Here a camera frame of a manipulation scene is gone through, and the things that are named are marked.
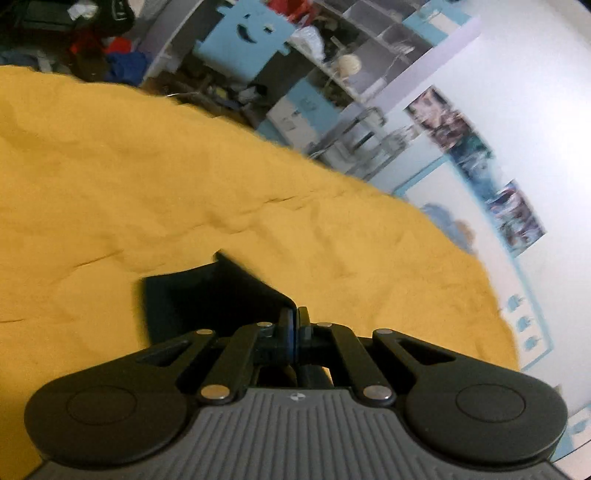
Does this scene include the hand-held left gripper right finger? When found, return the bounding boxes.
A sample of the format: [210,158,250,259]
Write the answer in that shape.
[297,306,455,403]

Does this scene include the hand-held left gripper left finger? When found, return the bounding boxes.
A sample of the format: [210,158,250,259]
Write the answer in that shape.
[133,308,297,403]

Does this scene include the black pants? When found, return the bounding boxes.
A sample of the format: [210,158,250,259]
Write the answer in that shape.
[136,249,334,389]

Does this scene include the white panel with blue border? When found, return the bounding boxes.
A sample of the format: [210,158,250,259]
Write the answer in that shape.
[392,156,555,372]

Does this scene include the yellow blanket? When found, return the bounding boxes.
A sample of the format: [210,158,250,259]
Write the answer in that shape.
[0,65,522,480]

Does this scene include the white and blue shelf unit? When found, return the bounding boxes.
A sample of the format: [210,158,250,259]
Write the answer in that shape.
[256,0,482,182]

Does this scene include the beige ball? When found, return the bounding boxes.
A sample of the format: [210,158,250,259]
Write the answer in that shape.
[333,54,362,79]

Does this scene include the white plastic bag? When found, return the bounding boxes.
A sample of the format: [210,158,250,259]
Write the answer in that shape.
[288,25,326,61]

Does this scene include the blue smiley face board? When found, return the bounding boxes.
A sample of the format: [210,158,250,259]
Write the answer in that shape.
[191,0,296,85]

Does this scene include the pile of clothes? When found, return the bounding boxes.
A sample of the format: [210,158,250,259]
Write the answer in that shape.
[0,0,154,88]

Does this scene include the wall poster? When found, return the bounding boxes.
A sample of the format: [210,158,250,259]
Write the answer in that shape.
[486,180,546,257]
[449,134,498,200]
[405,85,477,154]

